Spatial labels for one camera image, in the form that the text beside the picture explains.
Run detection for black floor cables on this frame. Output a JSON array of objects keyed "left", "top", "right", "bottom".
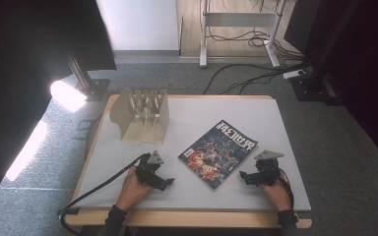
[{"left": 200, "top": 0, "right": 313, "bottom": 96}]

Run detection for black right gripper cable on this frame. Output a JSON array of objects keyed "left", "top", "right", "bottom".
[{"left": 277, "top": 167, "right": 295, "bottom": 210}]

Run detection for beige file rack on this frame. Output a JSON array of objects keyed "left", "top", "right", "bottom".
[{"left": 108, "top": 87, "right": 171, "bottom": 146}]

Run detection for colourful illustrated magazine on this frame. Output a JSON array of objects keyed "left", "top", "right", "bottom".
[{"left": 177, "top": 119, "right": 259, "bottom": 192}]

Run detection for black curtain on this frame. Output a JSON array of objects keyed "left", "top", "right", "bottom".
[
  {"left": 283, "top": 0, "right": 378, "bottom": 165},
  {"left": 0, "top": 0, "right": 117, "bottom": 217}
]

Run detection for white power strip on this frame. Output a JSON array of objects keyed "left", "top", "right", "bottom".
[{"left": 282, "top": 69, "right": 307, "bottom": 81}]

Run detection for white desk frame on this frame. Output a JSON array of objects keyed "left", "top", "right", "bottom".
[{"left": 199, "top": 0, "right": 288, "bottom": 69}]

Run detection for black metal stand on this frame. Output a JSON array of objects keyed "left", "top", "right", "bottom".
[
  {"left": 66, "top": 51, "right": 111, "bottom": 102},
  {"left": 289, "top": 0, "right": 362, "bottom": 106}
]

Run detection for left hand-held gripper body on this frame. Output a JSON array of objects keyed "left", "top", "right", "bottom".
[{"left": 135, "top": 149, "right": 165, "bottom": 189}]

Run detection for person's left hand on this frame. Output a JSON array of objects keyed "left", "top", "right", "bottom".
[{"left": 115, "top": 166, "right": 155, "bottom": 212}]

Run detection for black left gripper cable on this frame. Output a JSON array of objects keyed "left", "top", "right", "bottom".
[{"left": 58, "top": 152, "right": 147, "bottom": 236}]

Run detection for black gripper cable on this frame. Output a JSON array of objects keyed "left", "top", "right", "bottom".
[
  {"left": 277, "top": 167, "right": 295, "bottom": 210},
  {"left": 58, "top": 152, "right": 147, "bottom": 236}
]

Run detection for person's right hand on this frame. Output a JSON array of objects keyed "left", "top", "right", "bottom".
[{"left": 259, "top": 179, "right": 292, "bottom": 212}]

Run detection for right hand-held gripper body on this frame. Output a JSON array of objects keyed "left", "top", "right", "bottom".
[{"left": 253, "top": 149, "right": 285, "bottom": 187}]

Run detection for grey table mat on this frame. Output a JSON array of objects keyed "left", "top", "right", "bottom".
[{"left": 73, "top": 96, "right": 312, "bottom": 212}]

